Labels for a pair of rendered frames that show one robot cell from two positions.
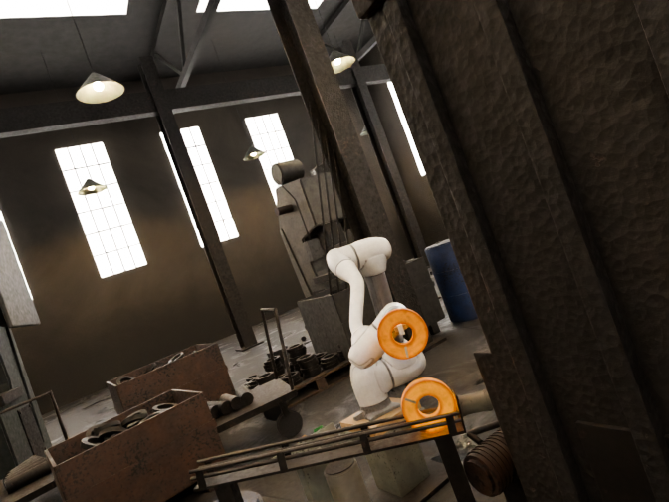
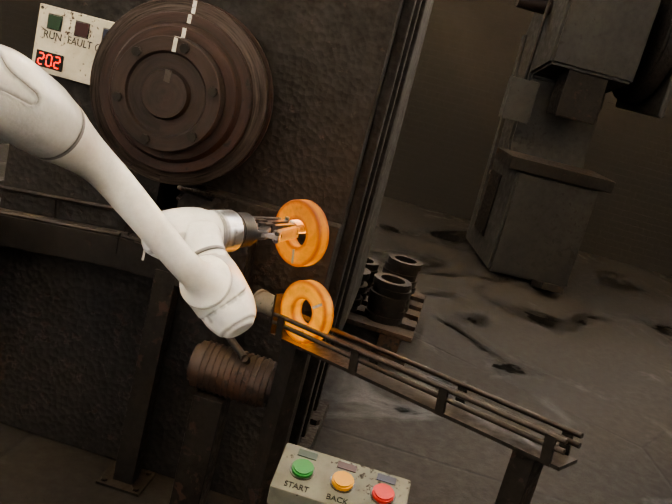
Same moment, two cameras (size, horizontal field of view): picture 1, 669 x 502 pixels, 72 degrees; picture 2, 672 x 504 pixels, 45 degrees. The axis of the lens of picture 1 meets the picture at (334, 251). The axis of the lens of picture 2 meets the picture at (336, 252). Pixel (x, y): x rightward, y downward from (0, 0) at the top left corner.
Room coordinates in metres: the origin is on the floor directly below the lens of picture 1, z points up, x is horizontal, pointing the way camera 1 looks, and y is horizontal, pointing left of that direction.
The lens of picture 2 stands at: (2.83, 1.04, 1.34)
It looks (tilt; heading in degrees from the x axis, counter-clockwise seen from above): 14 degrees down; 216
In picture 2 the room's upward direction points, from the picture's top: 15 degrees clockwise
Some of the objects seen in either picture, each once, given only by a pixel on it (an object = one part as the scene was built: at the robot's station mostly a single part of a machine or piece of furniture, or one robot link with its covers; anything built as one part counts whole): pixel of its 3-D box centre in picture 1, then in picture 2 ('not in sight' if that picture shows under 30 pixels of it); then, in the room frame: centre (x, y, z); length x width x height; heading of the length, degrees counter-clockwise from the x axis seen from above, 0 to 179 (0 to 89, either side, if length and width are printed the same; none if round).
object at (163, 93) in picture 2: not in sight; (167, 94); (1.49, -0.56, 1.11); 0.28 x 0.06 x 0.28; 121
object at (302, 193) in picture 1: (327, 239); not in sight; (7.22, 0.05, 1.42); 1.43 x 1.22 x 2.85; 36
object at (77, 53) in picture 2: not in sight; (80, 48); (1.49, -0.95, 1.15); 0.26 x 0.02 x 0.18; 121
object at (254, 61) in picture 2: not in sight; (181, 93); (1.41, -0.61, 1.11); 0.47 x 0.06 x 0.47; 121
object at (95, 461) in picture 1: (138, 461); not in sight; (3.13, 1.75, 0.33); 0.93 x 0.73 x 0.66; 128
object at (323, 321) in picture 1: (370, 312); not in sight; (5.13, -0.14, 0.43); 1.23 x 0.93 x 0.87; 119
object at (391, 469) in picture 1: (394, 455); not in sight; (2.28, 0.07, 0.16); 0.40 x 0.40 x 0.31; 33
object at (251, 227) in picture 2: not in sight; (249, 229); (1.57, -0.12, 0.91); 0.09 x 0.08 x 0.07; 176
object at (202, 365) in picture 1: (172, 394); not in sight; (4.83, 2.12, 0.38); 1.03 x 0.83 x 0.75; 124
